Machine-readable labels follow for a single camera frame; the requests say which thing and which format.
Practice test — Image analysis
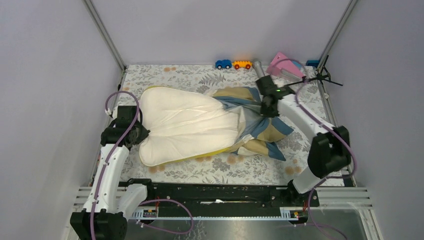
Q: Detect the pink wedge block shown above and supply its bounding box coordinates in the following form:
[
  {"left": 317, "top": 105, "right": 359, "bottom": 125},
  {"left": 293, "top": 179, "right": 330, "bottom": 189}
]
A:
[{"left": 266, "top": 52, "right": 305, "bottom": 82}]

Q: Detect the orange toy car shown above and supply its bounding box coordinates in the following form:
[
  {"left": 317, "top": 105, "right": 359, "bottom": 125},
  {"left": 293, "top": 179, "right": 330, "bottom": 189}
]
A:
[{"left": 232, "top": 60, "right": 253, "bottom": 70}]

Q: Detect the blue block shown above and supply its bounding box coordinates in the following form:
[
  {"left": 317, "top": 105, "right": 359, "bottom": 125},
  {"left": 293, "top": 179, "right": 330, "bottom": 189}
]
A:
[{"left": 305, "top": 59, "right": 320, "bottom": 68}]

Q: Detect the floral patterned table cloth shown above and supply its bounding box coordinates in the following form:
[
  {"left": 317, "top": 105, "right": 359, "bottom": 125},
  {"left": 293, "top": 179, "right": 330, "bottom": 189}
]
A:
[{"left": 94, "top": 63, "right": 345, "bottom": 187}]

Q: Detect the grey slotted cable duct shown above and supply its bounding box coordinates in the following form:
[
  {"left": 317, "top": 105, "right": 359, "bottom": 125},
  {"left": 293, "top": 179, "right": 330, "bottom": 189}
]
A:
[{"left": 129, "top": 207, "right": 301, "bottom": 221}]

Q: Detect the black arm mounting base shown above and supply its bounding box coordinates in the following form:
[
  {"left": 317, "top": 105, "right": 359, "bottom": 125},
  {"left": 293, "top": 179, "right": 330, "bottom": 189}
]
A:
[{"left": 118, "top": 178, "right": 320, "bottom": 216}]

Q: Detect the grey microphone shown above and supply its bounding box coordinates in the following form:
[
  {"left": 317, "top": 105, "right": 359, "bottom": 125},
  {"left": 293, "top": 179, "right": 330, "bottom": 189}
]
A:
[{"left": 252, "top": 60, "right": 266, "bottom": 79}]

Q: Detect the aluminium frame post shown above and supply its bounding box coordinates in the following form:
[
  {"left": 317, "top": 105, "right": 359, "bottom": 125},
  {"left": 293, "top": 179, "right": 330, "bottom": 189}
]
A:
[
  {"left": 82, "top": 0, "right": 126, "bottom": 72},
  {"left": 318, "top": 0, "right": 360, "bottom": 69}
]

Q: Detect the right aluminium frame post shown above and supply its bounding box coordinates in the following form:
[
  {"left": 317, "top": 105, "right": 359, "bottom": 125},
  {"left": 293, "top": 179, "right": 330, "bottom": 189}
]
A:
[{"left": 318, "top": 0, "right": 360, "bottom": 69}]

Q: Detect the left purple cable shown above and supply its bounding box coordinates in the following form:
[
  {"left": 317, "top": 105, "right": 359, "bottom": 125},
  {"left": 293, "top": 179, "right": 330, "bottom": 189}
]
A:
[{"left": 89, "top": 91, "right": 195, "bottom": 240}]

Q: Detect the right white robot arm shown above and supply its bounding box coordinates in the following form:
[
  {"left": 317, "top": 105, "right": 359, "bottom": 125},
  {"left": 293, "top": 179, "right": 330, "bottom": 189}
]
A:
[{"left": 255, "top": 75, "right": 353, "bottom": 206}]

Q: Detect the white textured pillow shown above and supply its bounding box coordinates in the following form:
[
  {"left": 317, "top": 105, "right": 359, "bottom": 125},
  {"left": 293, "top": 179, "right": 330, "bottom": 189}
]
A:
[{"left": 138, "top": 86, "right": 240, "bottom": 167}]

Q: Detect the plaid blue beige pillowcase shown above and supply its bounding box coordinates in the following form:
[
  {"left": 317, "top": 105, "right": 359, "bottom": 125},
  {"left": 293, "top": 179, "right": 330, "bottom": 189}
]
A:
[{"left": 210, "top": 86, "right": 294, "bottom": 161}]

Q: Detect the aluminium rail front frame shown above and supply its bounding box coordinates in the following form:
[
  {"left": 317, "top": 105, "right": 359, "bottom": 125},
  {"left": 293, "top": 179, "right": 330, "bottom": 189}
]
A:
[{"left": 73, "top": 187, "right": 373, "bottom": 209}]

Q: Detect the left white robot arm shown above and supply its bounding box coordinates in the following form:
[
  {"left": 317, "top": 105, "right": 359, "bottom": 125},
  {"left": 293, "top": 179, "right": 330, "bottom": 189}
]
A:
[{"left": 70, "top": 105, "right": 155, "bottom": 240}]

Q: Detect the black small tripod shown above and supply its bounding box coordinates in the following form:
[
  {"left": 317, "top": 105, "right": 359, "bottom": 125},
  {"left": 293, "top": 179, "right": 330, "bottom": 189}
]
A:
[{"left": 287, "top": 54, "right": 343, "bottom": 86}]

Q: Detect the blue toy car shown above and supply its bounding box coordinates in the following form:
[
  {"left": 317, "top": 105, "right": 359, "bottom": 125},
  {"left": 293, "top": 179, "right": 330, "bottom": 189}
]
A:
[{"left": 215, "top": 59, "right": 233, "bottom": 70}]

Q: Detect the left aluminium frame post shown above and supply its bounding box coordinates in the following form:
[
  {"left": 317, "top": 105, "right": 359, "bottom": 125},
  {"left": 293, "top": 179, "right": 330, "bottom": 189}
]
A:
[{"left": 82, "top": 0, "right": 126, "bottom": 72}]

